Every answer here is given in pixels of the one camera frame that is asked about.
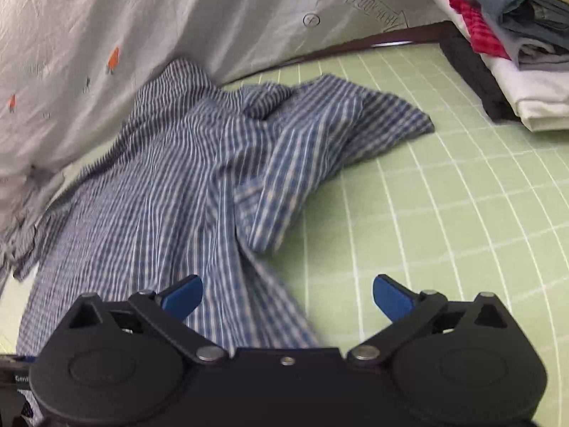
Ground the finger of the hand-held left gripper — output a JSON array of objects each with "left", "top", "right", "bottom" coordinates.
[{"left": 0, "top": 353, "right": 40, "bottom": 368}]

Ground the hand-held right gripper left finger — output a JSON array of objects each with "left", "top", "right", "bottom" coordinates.
[{"left": 64, "top": 275, "right": 229, "bottom": 364}]

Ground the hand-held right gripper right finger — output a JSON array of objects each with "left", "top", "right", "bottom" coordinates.
[{"left": 347, "top": 275, "right": 512, "bottom": 363}]

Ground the blue plaid shirt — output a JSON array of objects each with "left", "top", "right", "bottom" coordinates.
[{"left": 0, "top": 59, "right": 435, "bottom": 357}]

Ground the stack of folded clothes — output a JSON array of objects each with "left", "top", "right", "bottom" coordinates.
[{"left": 432, "top": 0, "right": 569, "bottom": 132}]

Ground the green checked cloth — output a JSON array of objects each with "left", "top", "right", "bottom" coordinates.
[{"left": 0, "top": 47, "right": 569, "bottom": 427}]

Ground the grey carrot-print sheet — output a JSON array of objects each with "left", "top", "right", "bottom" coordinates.
[{"left": 0, "top": 0, "right": 450, "bottom": 241}]

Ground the dark wooden table frame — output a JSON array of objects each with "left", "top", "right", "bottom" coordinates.
[{"left": 222, "top": 20, "right": 452, "bottom": 85}]

